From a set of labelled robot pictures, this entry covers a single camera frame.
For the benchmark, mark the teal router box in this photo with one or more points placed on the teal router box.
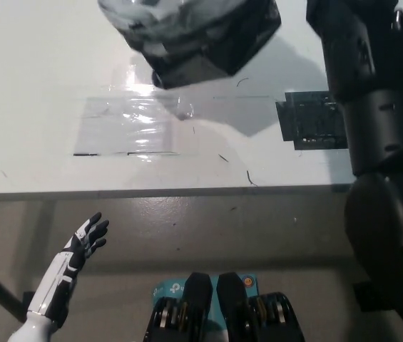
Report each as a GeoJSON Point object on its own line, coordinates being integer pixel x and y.
{"type": "Point", "coordinates": [167, 288]}

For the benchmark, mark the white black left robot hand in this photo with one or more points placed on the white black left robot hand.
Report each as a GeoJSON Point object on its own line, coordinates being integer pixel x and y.
{"type": "Point", "coordinates": [65, 263]}

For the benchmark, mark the grey black plastic bag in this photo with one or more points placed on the grey black plastic bag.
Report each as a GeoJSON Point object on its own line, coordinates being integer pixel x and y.
{"type": "Point", "coordinates": [215, 39]}

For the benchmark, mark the clear tape patch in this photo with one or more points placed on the clear tape patch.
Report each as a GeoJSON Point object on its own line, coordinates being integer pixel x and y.
{"type": "Point", "coordinates": [115, 124]}

